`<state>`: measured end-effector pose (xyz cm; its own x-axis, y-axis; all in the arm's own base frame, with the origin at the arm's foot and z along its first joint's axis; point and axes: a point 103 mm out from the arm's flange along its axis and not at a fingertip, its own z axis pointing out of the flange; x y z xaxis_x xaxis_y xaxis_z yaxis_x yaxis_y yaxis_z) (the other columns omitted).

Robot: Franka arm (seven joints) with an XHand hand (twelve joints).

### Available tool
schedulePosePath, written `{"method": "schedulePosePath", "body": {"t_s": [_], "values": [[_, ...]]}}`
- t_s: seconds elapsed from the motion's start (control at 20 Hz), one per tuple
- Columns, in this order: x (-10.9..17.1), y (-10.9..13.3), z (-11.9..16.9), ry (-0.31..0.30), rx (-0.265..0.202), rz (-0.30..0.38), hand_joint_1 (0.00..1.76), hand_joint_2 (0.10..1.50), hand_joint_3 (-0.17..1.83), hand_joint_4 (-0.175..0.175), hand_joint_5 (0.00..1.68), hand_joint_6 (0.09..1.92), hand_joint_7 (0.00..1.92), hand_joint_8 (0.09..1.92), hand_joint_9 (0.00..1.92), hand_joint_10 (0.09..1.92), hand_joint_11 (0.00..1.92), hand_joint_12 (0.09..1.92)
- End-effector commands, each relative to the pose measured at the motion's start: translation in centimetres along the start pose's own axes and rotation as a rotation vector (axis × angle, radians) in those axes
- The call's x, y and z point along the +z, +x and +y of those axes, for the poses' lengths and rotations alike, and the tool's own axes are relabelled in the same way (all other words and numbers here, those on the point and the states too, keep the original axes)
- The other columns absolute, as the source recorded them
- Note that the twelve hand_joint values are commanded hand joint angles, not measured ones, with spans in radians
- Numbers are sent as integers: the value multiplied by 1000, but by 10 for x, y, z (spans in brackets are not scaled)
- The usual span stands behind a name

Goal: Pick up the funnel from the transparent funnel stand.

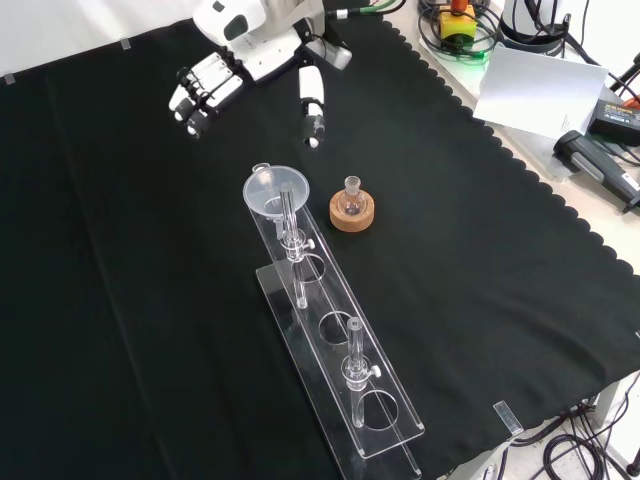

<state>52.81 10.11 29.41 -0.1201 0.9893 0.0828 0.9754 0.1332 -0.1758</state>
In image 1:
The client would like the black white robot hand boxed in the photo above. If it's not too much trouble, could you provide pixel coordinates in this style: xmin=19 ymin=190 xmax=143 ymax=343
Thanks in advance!
xmin=168 ymin=0 xmax=327 ymax=150

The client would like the translucent plastic funnel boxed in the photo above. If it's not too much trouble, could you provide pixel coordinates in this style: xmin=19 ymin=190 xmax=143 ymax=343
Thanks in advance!
xmin=242 ymin=163 xmax=311 ymax=240

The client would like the clear acrylic funnel stand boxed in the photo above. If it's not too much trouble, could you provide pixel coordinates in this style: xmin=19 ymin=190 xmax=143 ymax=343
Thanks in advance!
xmin=243 ymin=182 xmax=425 ymax=480

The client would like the small round-bottom glass flask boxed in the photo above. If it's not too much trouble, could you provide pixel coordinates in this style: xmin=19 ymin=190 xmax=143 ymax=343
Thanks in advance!
xmin=335 ymin=175 xmax=367 ymax=217

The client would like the yellow stop button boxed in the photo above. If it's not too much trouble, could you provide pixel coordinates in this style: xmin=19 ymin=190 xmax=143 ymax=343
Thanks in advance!
xmin=438 ymin=0 xmax=477 ymax=42

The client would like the pale board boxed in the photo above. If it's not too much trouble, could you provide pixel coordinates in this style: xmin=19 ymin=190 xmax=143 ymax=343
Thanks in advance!
xmin=471 ymin=41 xmax=610 ymax=139

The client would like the black cloth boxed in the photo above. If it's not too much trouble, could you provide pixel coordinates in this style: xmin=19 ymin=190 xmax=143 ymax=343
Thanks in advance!
xmin=0 ymin=9 xmax=640 ymax=480

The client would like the black grey handheld device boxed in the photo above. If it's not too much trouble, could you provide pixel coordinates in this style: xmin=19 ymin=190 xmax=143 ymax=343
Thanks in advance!
xmin=552 ymin=129 xmax=640 ymax=215

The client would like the black power adapter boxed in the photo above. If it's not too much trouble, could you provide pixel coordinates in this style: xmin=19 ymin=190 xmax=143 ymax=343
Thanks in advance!
xmin=587 ymin=98 xmax=640 ymax=148

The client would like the grey table leg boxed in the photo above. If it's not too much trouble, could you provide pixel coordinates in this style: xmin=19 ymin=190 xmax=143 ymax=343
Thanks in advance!
xmin=594 ymin=377 xmax=624 ymax=426

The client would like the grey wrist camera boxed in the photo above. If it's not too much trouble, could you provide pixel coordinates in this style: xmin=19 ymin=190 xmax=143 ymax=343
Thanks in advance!
xmin=305 ymin=34 xmax=353 ymax=71

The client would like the green black cable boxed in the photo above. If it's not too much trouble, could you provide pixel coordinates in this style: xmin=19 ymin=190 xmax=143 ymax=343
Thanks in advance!
xmin=324 ymin=0 xmax=407 ymax=21

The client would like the cork ring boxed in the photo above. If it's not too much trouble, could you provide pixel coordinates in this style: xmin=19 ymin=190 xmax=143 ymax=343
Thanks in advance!
xmin=328 ymin=189 xmax=376 ymax=233

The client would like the black floor cable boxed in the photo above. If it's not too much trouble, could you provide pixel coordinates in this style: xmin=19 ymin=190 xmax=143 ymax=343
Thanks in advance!
xmin=543 ymin=433 xmax=640 ymax=480

